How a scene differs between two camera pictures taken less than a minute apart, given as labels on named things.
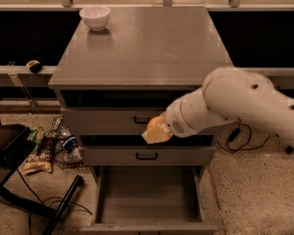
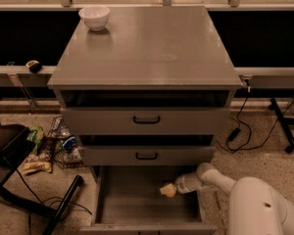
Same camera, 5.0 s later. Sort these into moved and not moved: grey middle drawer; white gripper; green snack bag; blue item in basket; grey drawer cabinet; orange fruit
Moved: orange fruit; white gripper
Not moved: grey drawer cabinet; grey middle drawer; green snack bag; blue item in basket
